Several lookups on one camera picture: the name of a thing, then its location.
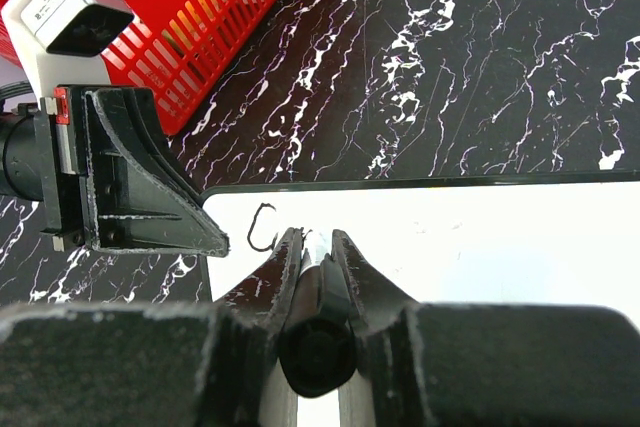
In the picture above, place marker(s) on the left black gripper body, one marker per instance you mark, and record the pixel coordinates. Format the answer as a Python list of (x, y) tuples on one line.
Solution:
[(62, 145)]

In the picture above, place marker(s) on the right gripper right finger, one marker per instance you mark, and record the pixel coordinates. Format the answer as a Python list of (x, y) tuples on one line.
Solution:
[(376, 302)]

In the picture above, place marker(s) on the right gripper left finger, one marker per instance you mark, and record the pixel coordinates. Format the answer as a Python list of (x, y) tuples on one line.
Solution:
[(258, 306)]

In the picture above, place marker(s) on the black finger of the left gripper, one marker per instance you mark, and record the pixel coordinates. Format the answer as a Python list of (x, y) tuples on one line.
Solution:
[(137, 197)]

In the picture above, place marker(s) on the white marker pen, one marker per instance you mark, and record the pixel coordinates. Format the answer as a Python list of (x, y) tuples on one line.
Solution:
[(316, 346)]

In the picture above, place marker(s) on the white rectangular whiteboard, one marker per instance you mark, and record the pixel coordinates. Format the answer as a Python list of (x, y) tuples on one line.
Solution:
[(526, 294)]

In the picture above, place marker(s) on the red plastic shopping basket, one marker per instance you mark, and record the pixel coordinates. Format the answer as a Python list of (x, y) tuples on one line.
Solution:
[(176, 48)]

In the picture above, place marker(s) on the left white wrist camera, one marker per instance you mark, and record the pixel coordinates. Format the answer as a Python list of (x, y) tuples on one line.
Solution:
[(60, 42)]

